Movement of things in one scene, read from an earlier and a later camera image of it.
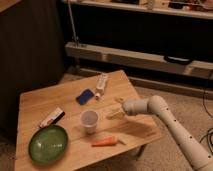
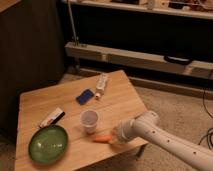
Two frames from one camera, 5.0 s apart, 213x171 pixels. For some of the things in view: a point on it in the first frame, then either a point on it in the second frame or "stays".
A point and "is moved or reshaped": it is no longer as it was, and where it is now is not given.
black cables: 207,133 stays
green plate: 48,144 stays
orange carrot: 106,141 is moved or reshaped
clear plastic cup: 89,119 stays
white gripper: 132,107 to 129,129
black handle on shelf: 177,60 stays
